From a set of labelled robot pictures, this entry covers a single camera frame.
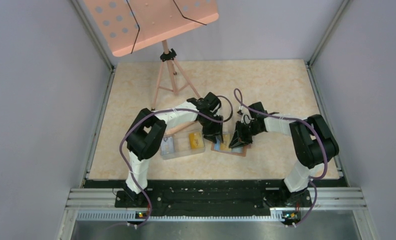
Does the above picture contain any brown leather card holder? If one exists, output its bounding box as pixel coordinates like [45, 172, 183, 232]
[211, 132, 248, 157]

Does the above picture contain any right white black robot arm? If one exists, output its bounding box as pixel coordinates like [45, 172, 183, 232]
[229, 102, 339, 206]

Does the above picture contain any clear plastic card box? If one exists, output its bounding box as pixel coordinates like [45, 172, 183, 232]
[160, 129, 205, 160]

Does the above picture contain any grey white credit card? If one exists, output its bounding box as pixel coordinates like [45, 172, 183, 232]
[161, 136, 175, 156]

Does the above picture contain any purple cable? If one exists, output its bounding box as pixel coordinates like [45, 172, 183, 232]
[119, 95, 234, 229]
[233, 88, 329, 228]

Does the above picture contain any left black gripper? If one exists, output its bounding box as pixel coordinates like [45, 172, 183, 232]
[198, 114, 223, 144]

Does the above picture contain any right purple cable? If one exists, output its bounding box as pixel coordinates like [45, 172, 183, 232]
[233, 88, 329, 228]

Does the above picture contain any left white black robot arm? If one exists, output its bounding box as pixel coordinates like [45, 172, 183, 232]
[120, 92, 224, 207]

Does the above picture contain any yellow credit card stack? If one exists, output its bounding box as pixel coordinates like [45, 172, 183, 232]
[188, 131, 204, 150]

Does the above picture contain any pink cylindrical handle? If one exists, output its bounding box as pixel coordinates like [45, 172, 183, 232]
[165, 121, 197, 135]

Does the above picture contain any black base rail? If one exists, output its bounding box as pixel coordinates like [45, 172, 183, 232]
[115, 180, 312, 217]

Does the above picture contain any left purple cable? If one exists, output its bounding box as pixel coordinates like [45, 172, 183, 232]
[119, 95, 234, 229]

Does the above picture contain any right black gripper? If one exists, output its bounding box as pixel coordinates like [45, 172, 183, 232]
[229, 120, 263, 149]

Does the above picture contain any pink music stand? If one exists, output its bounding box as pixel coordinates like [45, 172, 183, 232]
[84, 0, 219, 110]

